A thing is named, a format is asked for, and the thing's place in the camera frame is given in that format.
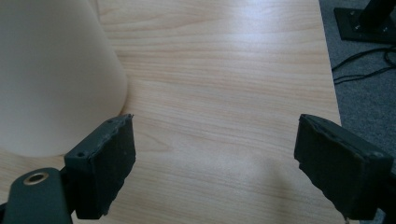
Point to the white cup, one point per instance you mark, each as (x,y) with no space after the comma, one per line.
(56,77)

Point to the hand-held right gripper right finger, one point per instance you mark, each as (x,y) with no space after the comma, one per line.
(339,168)

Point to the black metal stand base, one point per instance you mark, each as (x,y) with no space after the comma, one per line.
(367,23)

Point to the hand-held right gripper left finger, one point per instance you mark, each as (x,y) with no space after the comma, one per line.
(102,168)

